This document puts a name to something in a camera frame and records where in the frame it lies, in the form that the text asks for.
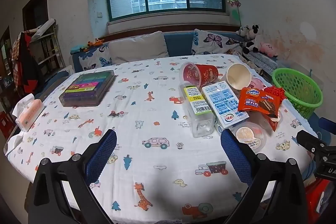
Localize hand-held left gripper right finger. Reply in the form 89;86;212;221
220;130;307;224

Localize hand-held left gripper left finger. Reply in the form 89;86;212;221
28;130;118;224

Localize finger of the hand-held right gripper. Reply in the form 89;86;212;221
296;130;336;160

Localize green plastic basket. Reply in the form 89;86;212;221
272;68;323;119

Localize blue white milk carton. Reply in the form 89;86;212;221
202;81;250;134

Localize orange snack packet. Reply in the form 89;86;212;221
238;88;281;118

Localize clear plastic bottle yellow label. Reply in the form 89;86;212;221
179;84;214;138

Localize white paper cup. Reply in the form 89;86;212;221
226;63;252;90

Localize clear plastic lidded container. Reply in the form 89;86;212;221
235;121;267;153

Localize red bag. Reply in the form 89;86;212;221
304;179;336;224

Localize printed cartoon blanket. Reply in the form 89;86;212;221
4;54;315;222

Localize clear box of coloured clay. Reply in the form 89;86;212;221
59;70;116;107

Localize pink packet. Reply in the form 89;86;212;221
249;77;266;89

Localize pink tissue pack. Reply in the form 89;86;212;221
13;94;44;132

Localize red plastic cup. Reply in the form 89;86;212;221
179;62;219;88

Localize striped folded cloth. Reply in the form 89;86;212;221
244;52;278;75

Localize small butterfly print pillow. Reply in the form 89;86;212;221
79;43;113;73

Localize pink plush toy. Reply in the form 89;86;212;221
259;43;279;58

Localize red plastic stool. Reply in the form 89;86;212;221
0;111;15;139

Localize teal toy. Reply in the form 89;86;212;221
70;44;90;54

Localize orange toy figure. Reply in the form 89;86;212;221
88;38;105;48

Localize beige cushion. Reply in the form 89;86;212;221
108;31;169;65

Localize black white cow plush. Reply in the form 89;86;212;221
236;25;263;54

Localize large butterfly print pillow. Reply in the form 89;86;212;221
191;29;243;55

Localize hanging red black clothes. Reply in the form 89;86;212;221
11;32;46;95

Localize metal storage shelf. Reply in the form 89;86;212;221
28;19;66;69

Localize blue sofa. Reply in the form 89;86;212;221
70;31;247;72

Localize dark wooden door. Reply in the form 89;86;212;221
22;0;48;31

